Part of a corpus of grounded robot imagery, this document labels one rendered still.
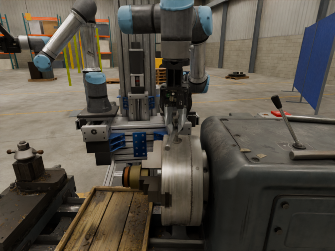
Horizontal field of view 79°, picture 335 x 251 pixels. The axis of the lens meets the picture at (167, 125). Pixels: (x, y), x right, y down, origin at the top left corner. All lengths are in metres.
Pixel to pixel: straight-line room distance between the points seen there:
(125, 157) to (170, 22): 1.05
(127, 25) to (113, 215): 0.71
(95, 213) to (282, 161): 0.72
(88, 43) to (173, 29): 0.98
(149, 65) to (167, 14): 0.95
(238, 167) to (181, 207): 0.21
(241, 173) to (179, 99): 0.23
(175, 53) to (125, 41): 0.96
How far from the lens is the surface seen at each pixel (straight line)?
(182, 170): 0.61
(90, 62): 1.43
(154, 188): 0.65
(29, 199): 1.00
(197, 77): 1.20
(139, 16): 0.63
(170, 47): 0.50
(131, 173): 0.74
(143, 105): 1.40
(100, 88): 1.30
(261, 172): 0.55
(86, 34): 1.43
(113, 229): 0.88
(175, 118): 0.63
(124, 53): 1.44
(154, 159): 0.76
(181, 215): 0.66
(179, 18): 0.50
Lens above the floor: 1.51
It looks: 20 degrees down
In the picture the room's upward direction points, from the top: straight up
